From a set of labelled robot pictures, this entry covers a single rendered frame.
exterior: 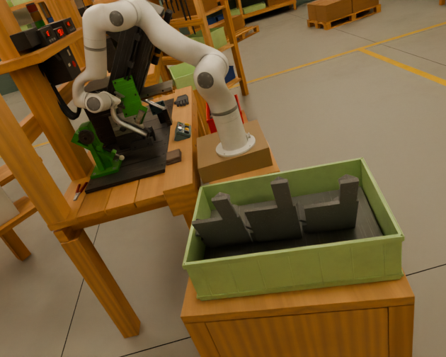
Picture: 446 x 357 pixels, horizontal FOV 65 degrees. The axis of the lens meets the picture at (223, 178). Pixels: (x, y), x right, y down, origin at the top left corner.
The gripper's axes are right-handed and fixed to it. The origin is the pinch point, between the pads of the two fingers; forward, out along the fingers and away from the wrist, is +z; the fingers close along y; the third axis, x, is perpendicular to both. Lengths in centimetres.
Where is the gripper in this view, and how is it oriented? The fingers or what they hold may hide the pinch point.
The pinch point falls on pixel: (114, 99)
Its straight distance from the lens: 201.0
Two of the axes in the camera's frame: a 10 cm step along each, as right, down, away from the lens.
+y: -8.7, -4.7, -1.4
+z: -0.1, -2.8, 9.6
